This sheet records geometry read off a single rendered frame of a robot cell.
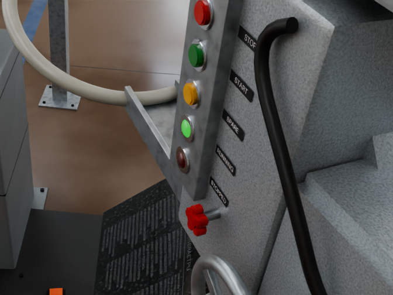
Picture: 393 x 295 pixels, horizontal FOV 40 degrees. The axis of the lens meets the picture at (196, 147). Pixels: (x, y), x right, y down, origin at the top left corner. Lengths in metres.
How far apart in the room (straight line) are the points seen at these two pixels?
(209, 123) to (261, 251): 0.15
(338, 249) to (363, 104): 0.13
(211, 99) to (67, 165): 2.02
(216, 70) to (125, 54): 2.88
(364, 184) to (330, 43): 0.16
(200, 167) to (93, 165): 1.94
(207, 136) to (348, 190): 0.18
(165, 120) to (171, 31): 2.72
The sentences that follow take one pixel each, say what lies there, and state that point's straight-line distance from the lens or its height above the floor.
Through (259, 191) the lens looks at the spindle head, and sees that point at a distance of 0.57.
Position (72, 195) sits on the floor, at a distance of 2.44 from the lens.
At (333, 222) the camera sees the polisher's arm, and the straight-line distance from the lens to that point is 0.51.
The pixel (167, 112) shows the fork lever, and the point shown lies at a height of 1.08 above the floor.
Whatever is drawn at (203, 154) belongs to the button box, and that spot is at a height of 1.31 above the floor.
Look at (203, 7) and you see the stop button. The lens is 0.57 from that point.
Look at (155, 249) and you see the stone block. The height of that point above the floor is 0.74.
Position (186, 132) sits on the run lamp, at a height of 1.32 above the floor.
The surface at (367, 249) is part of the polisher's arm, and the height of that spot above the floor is 1.38.
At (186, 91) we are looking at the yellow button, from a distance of 0.63.
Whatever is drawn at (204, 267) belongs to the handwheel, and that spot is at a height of 1.23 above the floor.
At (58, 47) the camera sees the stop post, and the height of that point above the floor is 0.33.
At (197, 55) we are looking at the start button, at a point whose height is 1.43.
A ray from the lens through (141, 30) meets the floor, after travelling 3.74.
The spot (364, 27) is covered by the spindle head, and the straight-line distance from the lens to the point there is 0.47.
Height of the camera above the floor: 1.71
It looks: 39 degrees down
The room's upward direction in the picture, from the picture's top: 9 degrees clockwise
